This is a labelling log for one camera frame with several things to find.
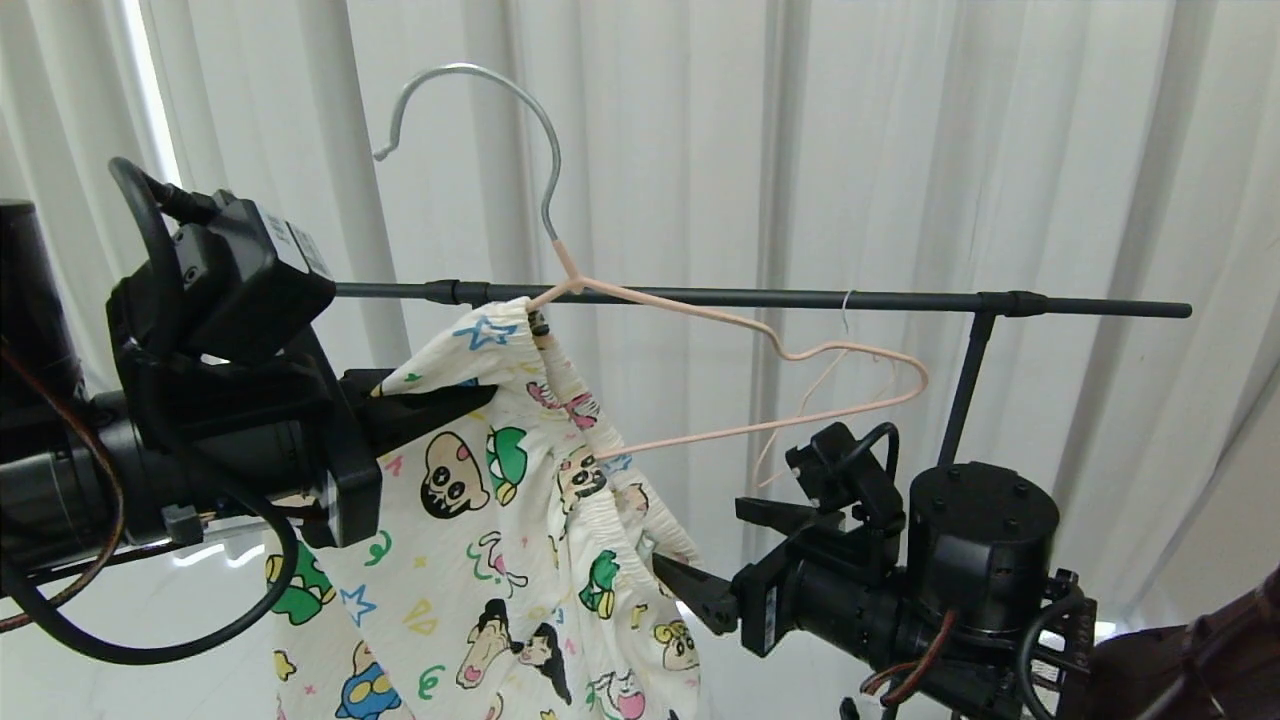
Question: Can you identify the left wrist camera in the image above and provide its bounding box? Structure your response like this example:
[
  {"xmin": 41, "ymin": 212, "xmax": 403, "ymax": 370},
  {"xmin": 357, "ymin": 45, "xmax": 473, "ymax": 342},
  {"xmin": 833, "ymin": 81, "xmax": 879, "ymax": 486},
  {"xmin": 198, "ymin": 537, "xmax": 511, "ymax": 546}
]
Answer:
[{"xmin": 105, "ymin": 190, "xmax": 338, "ymax": 421}]

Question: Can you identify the black clothes rack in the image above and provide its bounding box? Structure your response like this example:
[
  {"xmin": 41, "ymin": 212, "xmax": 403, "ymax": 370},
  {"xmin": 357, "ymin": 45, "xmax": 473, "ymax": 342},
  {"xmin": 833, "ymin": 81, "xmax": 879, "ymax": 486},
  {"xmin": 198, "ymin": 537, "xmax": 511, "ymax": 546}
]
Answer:
[{"xmin": 335, "ymin": 280, "xmax": 1193, "ymax": 471}]

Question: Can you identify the pink clothes hanger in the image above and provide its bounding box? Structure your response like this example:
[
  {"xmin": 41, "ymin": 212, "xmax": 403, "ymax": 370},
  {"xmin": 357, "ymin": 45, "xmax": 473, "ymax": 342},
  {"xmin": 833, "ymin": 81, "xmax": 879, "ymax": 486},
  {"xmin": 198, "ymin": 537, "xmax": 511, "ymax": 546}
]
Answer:
[
  {"xmin": 750, "ymin": 290, "xmax": 906, "ymax": 491},
  {"xmin": 373, "ymin": 63, "xmax": 931, "ymax": 463}
]

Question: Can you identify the cream printed garment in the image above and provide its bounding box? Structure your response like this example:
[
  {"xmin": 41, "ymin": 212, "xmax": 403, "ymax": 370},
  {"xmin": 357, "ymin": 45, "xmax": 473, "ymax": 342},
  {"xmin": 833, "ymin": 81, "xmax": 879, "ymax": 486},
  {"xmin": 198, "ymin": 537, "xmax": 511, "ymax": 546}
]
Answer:
[{"xmin": 265, "ymin": 297, "xmax": 716, "ymax": 720}]

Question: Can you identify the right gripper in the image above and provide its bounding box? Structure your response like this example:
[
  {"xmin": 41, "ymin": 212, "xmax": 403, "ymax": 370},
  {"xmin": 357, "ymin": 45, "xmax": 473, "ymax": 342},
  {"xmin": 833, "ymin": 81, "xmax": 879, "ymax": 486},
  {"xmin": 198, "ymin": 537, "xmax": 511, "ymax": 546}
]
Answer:
[{"xmin": 655, "ymin": 497, "xmax": 911, "ymax": 658}]

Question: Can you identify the white curtain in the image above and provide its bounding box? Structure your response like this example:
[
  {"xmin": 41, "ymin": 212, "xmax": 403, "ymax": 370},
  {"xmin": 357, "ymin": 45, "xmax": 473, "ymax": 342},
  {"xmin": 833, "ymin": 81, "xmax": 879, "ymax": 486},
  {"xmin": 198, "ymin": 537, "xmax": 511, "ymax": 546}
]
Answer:
[{"xmin": 0, "ymin": 0, "xmax": 1280, "ymax": 641}]

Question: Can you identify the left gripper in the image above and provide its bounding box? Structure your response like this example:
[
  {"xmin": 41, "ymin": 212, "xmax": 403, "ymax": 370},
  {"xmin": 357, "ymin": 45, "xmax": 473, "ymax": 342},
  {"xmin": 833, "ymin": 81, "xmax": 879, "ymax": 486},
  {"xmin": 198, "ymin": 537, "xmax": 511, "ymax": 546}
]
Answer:
[{"xmin": 90, "ymin": 335, "xmax": 498, "ymax": 561}]

